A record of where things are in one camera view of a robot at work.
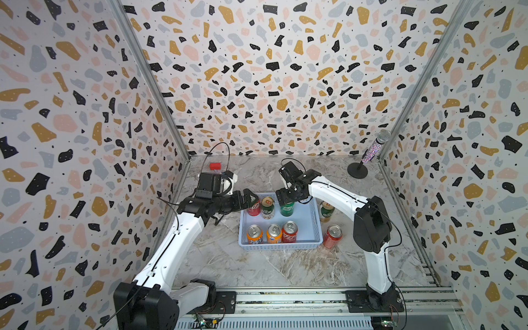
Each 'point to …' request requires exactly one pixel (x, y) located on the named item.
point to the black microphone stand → (357, 170)
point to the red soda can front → (289, 232)
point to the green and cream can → (267, 207)
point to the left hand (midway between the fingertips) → (251, 199)
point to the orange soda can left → (254, 234)
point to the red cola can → (255, 210)
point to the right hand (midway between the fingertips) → (285, 197)
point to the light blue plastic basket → (306, 216)
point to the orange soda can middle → (274, 234)
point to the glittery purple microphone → (383, 136)
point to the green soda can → (287, 209)
